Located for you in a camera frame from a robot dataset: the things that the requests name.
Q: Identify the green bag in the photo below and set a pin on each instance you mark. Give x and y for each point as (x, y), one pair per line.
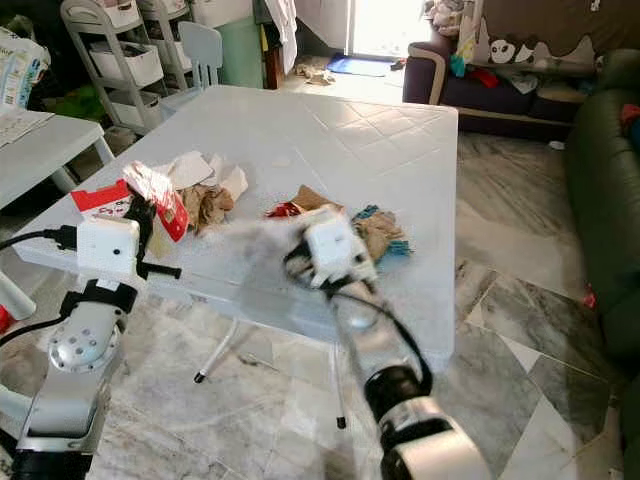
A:
(78, 104)

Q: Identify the red plastic object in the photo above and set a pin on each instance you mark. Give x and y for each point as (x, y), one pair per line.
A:
(5, 320)

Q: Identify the small white plastic table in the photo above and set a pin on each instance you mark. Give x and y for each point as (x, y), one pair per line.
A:
(50, 155)

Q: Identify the white hanging cloth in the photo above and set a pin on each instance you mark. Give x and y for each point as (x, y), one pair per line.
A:
(282, 30)

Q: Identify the blue crumpled wrapper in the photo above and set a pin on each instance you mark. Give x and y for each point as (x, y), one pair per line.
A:
(400, 248)

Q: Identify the brown cardboard piece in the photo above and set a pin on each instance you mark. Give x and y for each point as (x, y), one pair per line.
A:
(310, 198)

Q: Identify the large white plastic table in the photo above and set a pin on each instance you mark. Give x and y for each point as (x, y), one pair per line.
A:
(310, 140)

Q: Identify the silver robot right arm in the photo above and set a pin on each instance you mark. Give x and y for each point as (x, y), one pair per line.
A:
(390, 370)

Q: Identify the brown crumpled paper bag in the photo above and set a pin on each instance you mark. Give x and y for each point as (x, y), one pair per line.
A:
(378, 232)

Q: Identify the blue floor mat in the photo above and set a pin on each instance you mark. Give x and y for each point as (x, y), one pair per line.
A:
(357, 66)

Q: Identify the white diaper pack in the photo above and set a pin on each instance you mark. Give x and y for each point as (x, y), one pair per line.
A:
(18, 70)

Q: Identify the brown panda blanket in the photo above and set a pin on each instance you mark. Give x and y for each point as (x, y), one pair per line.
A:
(560, 25)

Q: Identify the brown crumpled paper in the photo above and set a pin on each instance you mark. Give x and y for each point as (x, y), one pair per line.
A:
(210, 208)

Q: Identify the purple sofa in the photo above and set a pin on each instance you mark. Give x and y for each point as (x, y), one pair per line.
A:
(460, 95)

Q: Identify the crumpled cloth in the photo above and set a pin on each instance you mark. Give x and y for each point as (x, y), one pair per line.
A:
(315, 74)

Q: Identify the stuffed toy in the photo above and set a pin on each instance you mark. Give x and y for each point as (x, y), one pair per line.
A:
(445, 15)

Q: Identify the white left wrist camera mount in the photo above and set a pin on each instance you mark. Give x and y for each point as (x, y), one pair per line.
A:
(108, 248)

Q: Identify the grey shelving cart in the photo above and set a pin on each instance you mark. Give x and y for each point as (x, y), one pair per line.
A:
(165, 30)
(115, 65)

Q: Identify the printed paper sheet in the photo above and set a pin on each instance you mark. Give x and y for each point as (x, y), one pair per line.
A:
(22, 125)

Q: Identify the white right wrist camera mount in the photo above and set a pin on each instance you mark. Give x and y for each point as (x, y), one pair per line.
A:
(338, 245)

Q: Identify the dark green armchair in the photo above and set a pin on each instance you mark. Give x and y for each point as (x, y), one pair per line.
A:
(610, 220)

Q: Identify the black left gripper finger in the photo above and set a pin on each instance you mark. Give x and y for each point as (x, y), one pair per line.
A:
(149, 203)
(130, 208)

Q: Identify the white plastic stool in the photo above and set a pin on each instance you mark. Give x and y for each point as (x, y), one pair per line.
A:
(12, 410)

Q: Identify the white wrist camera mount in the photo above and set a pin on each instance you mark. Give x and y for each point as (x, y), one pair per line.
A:
(338, 245)
(108, 248)

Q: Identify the small red toy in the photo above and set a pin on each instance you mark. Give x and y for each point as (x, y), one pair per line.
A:
(588, 297)

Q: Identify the pale child chair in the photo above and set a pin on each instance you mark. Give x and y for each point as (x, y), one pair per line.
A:
(200, 55)

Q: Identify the red and white carton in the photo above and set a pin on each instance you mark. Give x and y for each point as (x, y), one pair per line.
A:
(98, 200)

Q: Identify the red shiny snack wrapper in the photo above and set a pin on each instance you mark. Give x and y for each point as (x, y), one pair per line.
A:
(172, 205)

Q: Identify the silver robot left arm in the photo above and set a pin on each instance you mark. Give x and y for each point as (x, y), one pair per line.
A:
(82, 345)

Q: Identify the small red crumpled wrapper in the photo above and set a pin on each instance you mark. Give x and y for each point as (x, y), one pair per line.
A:
(282, 209)

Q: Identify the white crumpled tissue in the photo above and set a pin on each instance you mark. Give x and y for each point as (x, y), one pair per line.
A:
(205, 170)

